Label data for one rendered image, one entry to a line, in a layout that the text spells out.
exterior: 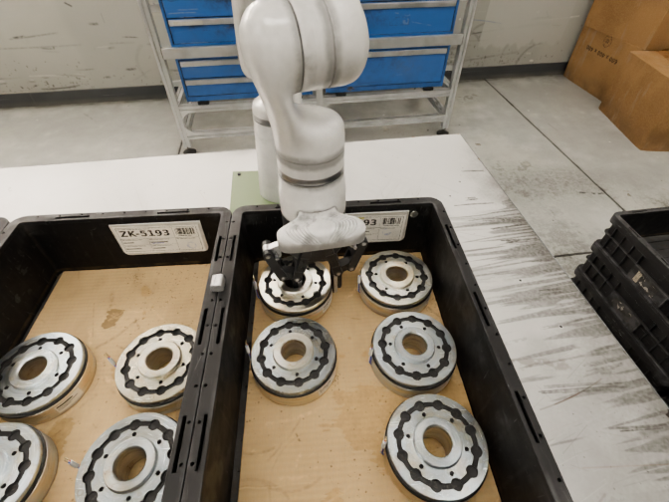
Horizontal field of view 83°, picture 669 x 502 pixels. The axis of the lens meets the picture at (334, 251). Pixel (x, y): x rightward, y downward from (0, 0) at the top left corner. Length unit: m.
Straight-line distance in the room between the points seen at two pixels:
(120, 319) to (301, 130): 0.38
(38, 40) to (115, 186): 2.50
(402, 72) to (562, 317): 1.92
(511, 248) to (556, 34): 3.15
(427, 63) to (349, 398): 2.22
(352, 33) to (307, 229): 0.18
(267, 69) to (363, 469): 0.39
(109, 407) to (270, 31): 0.43
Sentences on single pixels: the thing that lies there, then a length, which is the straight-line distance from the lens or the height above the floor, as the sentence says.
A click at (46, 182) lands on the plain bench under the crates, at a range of 1.22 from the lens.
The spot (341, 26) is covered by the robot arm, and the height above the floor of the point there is 1.18.
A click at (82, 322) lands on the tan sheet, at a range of 0.63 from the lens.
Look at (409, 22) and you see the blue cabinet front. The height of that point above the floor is 0.68.
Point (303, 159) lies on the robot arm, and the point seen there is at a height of 1.08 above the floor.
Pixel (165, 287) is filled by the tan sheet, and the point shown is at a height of 0.83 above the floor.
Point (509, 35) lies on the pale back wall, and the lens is 3.69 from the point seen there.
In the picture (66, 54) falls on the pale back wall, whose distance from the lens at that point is 3.51.
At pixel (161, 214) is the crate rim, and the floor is 0.93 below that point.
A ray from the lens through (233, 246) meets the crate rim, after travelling 0.51.
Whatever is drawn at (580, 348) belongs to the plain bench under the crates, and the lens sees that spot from 0.77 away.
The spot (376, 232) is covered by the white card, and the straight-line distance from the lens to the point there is 0.57.
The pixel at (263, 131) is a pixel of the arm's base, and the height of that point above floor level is 0.93.
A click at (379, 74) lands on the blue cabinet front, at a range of 2.44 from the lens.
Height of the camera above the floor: 1.27
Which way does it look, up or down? 46 degrees down
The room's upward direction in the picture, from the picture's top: straight up
